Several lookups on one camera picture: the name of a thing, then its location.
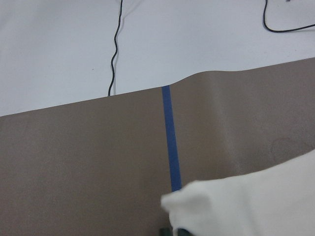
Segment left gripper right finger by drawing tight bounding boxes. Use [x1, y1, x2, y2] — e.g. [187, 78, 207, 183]
[177, 228, 192, 236]

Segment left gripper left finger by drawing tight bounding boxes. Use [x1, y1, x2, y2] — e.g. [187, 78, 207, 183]
[158, 228, 173, 236]

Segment cream long-sleeve cat shirt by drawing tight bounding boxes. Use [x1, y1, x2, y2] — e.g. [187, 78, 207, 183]
[161, 151, 315, 236]

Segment black desk cable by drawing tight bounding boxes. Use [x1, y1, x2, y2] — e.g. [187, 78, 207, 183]
[107, 0, 124, 96]
[262, 0, 315, 33]

